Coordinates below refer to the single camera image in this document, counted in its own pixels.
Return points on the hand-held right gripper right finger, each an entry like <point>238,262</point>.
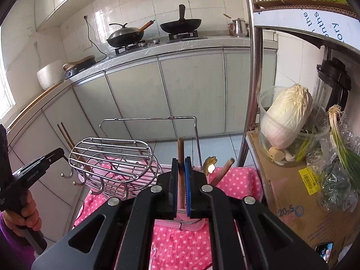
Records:
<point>188,185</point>

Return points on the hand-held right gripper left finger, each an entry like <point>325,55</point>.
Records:
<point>174,185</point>

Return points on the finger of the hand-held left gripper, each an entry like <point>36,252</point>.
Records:
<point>54,156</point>

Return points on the light wooden chopstick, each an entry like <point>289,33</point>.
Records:
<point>64,135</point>
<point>69,135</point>

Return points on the gold metal spoon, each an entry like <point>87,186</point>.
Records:
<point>209,166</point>

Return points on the dark brown chopstick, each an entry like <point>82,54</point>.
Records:
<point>223,171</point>
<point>180,152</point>

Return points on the person's left forearm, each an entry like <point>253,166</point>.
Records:
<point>11,247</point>

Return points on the person's left hand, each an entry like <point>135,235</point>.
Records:
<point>28,213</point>

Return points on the pink polka dot towel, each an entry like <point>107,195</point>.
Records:
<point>180,247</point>

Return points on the white rice cooker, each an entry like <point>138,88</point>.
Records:
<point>50,76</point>

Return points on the black electric griddle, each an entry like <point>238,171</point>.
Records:
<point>78,67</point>

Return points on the grey kitchen cabinets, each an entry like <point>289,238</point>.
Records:
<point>191,90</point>

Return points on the cardboard box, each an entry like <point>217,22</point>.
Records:
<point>287,191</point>

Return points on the napa cabbage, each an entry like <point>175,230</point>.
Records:
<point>287,115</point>

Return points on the clear plastic container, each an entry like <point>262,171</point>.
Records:
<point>315,143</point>

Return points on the black wok with lid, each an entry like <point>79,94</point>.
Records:
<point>123,36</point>

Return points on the metal shelf rack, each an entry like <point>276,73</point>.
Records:
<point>254,62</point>

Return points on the grey kitchen countertop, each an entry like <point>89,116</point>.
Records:
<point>197,43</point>

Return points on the gas stove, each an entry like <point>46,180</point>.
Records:
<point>152,42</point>

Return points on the plastic bag of greens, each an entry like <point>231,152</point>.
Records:
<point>334,185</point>

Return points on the black smartphone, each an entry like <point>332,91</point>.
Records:
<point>323,251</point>

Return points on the green onions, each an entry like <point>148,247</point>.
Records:
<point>337,135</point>

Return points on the brown jar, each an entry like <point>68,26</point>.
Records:
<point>230,29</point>

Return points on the metal kettle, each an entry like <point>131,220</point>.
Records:
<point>240,28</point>

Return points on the black blender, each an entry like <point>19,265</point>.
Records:
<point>334,78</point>

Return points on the printed cardboard sheet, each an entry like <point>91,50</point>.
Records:
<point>309,19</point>

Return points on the white wall socket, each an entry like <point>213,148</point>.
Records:
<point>86,47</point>

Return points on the upper wall cabinet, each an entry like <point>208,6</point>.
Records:
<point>56,0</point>

